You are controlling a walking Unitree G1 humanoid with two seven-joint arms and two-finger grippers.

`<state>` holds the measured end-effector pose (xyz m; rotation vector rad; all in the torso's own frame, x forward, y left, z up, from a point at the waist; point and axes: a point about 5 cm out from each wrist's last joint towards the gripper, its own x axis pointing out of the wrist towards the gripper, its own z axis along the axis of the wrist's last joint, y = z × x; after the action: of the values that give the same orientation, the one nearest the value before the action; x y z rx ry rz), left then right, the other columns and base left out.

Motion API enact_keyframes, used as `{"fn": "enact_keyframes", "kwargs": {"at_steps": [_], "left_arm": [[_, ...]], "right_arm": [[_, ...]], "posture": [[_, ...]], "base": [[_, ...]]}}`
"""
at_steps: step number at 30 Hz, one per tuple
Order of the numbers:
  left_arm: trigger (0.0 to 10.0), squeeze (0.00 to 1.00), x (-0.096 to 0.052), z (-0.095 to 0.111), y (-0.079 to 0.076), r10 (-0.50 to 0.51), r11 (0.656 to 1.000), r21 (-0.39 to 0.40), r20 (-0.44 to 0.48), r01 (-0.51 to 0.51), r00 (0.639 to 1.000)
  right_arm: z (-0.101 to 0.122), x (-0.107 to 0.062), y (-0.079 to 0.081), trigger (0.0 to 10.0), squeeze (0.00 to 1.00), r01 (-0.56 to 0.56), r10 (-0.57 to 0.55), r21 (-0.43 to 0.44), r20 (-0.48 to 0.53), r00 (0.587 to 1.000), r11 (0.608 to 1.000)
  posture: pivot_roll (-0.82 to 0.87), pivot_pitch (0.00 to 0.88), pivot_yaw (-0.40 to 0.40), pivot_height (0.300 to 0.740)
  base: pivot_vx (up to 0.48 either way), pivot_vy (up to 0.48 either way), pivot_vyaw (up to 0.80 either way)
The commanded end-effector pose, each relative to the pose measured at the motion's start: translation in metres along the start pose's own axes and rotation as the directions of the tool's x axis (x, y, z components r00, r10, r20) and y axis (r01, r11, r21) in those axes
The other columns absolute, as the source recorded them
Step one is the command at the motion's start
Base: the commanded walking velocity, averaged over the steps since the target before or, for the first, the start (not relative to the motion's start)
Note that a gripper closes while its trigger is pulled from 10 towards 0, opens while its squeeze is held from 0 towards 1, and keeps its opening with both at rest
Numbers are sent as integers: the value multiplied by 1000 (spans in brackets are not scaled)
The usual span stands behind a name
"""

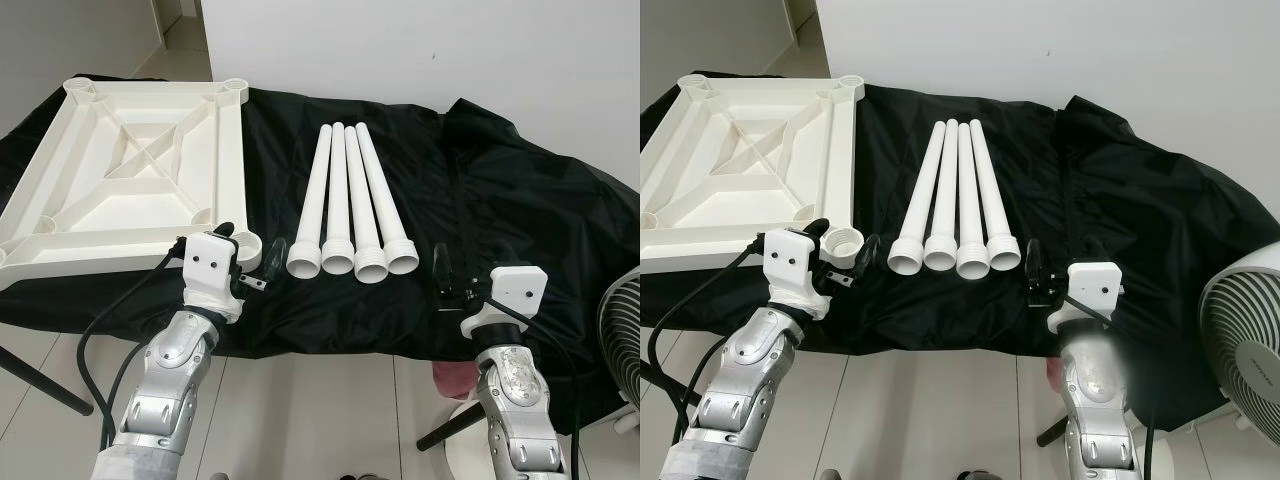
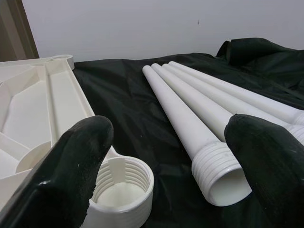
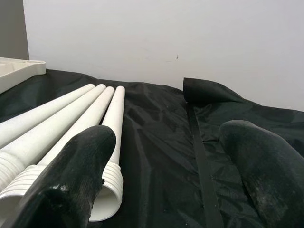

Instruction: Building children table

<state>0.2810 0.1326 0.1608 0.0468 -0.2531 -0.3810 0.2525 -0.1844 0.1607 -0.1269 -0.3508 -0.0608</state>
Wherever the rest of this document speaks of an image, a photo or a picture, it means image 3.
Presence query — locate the white plastic table top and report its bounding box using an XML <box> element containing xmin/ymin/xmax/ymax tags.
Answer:
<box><xmin>0</xmin><ymin>57</ymin><xmax>46</xmax><ymax>95</ymax></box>

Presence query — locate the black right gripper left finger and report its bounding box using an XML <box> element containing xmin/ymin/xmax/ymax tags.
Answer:
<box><xmin>9</xmin><ymin>125</ymin><xmax>117</xmax><ymax>228</ymax></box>

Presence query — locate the white plastic table leg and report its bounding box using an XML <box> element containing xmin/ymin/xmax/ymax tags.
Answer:
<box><xmin>0</xmin><ymin>83</ymin><xmax>107</xmax><ymax>194</ymax></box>
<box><xmin>89</xmin><ymin>85</ymin><xmax>126</xmax><ymax>223</ymax></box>
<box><xmin>0</xmin><ymin>86</ymin><xmax>115</xmax><ymax>228</ymax></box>
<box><xmin>0</xmin><ymin>83</ymin><xmax>96</xmax><ymax>149</ymax></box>

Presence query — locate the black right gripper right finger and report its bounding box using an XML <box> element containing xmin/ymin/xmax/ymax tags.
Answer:
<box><xmin>218</xmin><ymin>119</ymin><xmax>304</xmax><ymax>228</ymax></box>

